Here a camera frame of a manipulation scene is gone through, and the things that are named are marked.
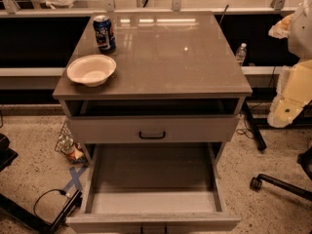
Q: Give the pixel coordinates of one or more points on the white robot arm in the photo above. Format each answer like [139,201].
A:
[294,87]

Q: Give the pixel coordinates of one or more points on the top grey drawer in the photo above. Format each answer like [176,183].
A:
[139,129]

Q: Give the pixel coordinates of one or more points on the grey drawer cabinet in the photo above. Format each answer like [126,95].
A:
[168,64]

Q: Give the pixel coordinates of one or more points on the open middle drawer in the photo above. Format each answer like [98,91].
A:
[152,189]

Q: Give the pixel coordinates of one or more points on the white paper bowl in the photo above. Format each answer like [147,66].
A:
[92,70]

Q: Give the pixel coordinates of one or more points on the blue soda can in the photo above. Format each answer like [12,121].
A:
[104,32]

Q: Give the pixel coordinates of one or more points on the clear plastic water bottle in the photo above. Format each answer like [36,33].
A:
[241,53]

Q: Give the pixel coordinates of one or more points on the black stand leg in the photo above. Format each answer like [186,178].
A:
[32,220]

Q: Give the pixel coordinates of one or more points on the wire basket with items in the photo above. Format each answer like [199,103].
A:
[69,148]

